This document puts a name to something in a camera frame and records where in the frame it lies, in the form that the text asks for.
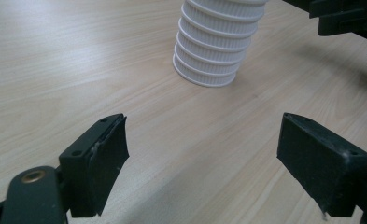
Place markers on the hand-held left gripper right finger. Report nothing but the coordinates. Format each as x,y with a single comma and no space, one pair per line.
321,165

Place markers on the stack of white lids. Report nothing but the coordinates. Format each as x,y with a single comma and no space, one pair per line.
215,37

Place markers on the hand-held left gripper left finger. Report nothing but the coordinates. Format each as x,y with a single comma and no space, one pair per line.
91,174

